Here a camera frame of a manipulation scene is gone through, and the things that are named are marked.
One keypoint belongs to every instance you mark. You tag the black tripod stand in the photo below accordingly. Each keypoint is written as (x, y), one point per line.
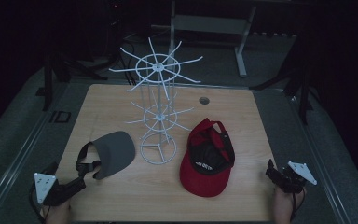
(304, 93)
(48, 81)

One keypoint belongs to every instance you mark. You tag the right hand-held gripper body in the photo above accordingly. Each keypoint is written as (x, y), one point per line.
(295, 180)

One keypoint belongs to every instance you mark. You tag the grey metal desk frame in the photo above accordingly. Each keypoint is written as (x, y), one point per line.
(211, 24)

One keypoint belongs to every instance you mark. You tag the red baseball cap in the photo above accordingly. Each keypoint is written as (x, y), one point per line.
(199, 183)

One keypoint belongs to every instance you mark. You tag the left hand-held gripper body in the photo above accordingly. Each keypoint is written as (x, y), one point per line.
(63, 191)

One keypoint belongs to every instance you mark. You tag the person's right hand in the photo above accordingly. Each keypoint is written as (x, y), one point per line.
(284, 205)

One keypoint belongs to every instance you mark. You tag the grey sun visor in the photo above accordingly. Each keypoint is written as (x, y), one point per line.
(115, 152)

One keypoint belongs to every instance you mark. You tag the person's left hand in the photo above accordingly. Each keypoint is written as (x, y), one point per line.
(57, 214)

